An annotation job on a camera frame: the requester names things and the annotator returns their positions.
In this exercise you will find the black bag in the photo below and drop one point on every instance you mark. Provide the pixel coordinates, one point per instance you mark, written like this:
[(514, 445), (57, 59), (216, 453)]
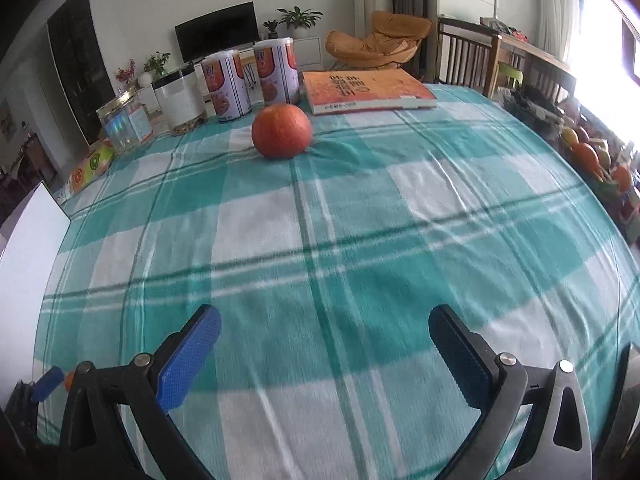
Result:
[(532, 105)]

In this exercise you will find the wooden chair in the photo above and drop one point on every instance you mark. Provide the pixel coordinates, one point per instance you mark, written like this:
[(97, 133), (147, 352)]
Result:
[(467, 55), (540, 65)]

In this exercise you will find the red flower plant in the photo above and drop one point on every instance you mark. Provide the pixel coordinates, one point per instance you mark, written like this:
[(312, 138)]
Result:
[(126, 72)]

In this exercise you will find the leafy plant in white pot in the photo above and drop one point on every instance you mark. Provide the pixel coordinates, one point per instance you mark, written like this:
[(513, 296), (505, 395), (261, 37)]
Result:
[(156, 64)]

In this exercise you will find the glass jar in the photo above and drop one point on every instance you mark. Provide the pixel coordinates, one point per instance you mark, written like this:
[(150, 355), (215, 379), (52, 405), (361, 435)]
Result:
[(122, 125)]

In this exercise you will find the orange bean bag chair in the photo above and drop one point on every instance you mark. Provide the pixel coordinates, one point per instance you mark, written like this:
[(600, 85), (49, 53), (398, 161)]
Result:
[(380, 40)]

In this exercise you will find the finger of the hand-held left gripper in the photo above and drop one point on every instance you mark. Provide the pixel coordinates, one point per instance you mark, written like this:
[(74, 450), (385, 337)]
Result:
[(47, 384)]

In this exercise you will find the small green potted plant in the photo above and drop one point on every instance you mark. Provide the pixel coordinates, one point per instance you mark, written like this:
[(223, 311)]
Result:
[(271, 27)]

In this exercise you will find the white printed can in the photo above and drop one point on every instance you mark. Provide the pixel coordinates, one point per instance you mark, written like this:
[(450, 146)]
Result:
[(227, 87), (276, 72)]

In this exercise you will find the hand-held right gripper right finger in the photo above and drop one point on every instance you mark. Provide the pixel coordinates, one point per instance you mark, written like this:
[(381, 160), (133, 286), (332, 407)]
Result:
[(461, 362)]

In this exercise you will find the black television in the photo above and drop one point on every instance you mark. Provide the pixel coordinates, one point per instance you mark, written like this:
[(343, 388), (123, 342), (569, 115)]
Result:
[(215, 32)]

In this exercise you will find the fruit-print box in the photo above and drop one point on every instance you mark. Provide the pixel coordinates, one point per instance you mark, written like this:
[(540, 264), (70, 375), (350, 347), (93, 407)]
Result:
[(92, 165)]

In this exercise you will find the pile of assorted fruit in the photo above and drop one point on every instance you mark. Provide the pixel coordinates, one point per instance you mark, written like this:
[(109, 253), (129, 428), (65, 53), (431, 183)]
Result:
[(587, 155)]

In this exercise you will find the white board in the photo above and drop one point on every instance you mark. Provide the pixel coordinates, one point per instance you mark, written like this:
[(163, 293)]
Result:
[(30, 270)]

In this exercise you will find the dark cabinet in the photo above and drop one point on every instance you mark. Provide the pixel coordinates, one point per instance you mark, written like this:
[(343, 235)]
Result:
[(75, 60)]

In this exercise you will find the green checked tablecloth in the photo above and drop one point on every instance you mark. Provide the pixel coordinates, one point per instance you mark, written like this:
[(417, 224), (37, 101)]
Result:
[(350, 240)]

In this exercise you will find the orange book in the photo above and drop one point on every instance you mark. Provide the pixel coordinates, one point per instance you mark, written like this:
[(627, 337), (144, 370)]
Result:
[(365, 91)]

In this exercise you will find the large green potted plant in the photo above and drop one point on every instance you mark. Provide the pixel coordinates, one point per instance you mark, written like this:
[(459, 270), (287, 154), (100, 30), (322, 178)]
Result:
[(300, 19)]

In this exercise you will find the large orange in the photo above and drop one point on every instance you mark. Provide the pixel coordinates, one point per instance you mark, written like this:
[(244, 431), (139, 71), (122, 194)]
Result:
[(281, 131)]

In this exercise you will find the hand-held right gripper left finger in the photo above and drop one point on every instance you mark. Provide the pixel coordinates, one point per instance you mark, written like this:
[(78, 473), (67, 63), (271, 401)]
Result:
[(187, 360)]

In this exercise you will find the clear jar with black lid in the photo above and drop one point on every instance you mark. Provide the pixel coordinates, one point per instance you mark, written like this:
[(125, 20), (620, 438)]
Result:
[(180, 102)]

